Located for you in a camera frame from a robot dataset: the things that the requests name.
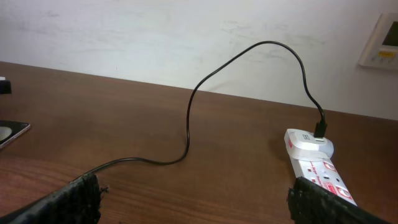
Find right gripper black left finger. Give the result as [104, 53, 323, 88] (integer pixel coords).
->
[1, 174, 108, 224]

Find white wall control panel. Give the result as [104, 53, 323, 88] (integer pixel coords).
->
[358, 13, 397, 71]

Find white USB charger adapter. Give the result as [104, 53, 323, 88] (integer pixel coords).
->
[284, 129, 334, 162]

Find black Samsung Galaxy phone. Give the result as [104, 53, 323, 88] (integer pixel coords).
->
[1, 120, 30, 149]

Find white power strip red switches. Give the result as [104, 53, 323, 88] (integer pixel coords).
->
[290, 157, 357, 205]

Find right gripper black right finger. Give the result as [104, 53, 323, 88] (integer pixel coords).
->
[287, 177, 388, 224]

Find black USB charger cable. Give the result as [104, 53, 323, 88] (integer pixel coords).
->
[70, 40, 328, 184]

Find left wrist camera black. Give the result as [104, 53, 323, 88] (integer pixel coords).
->
[0, 77, 12, 95]

